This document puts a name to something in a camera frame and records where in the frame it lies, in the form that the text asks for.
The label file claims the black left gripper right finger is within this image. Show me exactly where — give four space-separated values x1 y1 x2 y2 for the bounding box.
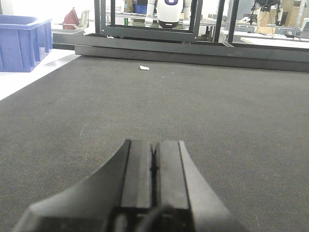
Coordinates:
155 140 246 232

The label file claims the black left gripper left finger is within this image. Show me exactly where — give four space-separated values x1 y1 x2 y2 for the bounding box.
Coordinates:
13 139 152 232

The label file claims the dark grey fabric mat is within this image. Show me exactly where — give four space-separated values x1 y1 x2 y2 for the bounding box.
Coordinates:
0 57 309 232

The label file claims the small white paper scrap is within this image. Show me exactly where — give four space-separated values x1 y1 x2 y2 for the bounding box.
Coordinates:
140 65 150 71

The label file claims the blue plastic crate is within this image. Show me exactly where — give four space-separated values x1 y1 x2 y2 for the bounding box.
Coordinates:
0 14 53 73

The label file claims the red cloth bag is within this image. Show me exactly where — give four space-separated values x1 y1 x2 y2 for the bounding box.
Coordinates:
63 7 79 30

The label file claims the white lab table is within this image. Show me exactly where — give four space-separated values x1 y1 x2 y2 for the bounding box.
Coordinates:
239 33 309 49

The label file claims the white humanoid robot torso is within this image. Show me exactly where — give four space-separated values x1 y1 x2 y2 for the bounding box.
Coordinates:
144 0 192 30

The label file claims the black metal frame rack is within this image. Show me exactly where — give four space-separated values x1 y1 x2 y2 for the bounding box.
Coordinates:
53 0 309 72

